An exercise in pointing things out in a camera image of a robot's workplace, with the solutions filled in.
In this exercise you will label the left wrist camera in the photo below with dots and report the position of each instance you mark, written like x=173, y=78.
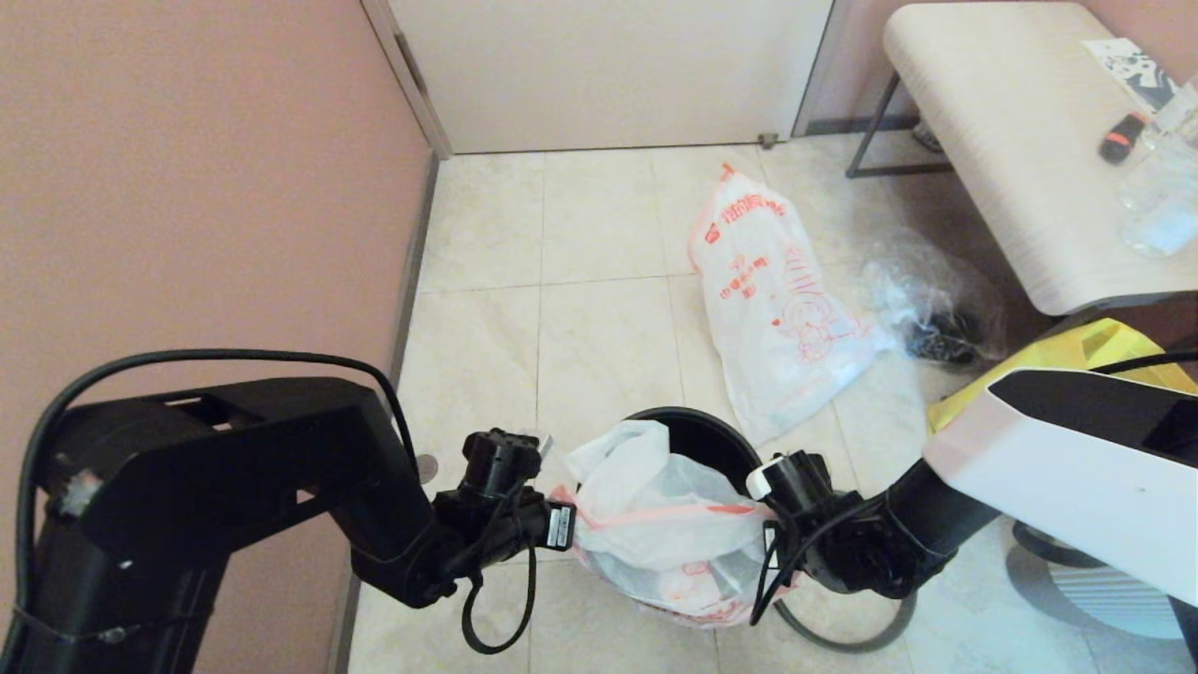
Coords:
x=538, y=442

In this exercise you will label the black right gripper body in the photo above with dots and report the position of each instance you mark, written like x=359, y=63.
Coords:
x=786, y=557

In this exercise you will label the clear bottle with blue tint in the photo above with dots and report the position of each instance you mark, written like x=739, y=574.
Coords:
x=1161, y=206

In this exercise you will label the beige table with metal legs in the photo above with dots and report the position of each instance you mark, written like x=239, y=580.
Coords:
x=1011, y=140

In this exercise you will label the used white red liner bag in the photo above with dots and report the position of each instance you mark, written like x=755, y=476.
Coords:
x=777, y=309

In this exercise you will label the black orange small device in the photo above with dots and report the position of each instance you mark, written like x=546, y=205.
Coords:
x=1120, y=140

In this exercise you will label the white door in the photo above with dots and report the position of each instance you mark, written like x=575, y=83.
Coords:
x=608, y=75

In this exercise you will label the black white printed leaflet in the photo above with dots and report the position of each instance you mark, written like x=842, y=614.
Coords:
x=1132, y=73

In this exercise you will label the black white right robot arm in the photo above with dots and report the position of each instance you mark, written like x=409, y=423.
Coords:
x=1076, y=468

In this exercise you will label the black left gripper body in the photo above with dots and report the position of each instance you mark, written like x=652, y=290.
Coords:
x=533, y=529

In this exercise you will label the clear plastic bag dark contents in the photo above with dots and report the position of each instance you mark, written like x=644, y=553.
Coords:
x=927, y=300

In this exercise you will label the round grey floor cover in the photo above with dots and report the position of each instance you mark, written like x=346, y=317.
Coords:
x=428, y=466

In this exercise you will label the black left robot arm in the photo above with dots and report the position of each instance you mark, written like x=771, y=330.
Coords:
x=187, y=487

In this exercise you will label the yellow fabric bag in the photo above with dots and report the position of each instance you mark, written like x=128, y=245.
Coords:
x=1104, y=342

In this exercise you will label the black round trash bin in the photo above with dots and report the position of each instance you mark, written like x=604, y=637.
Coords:
x=711, y=440

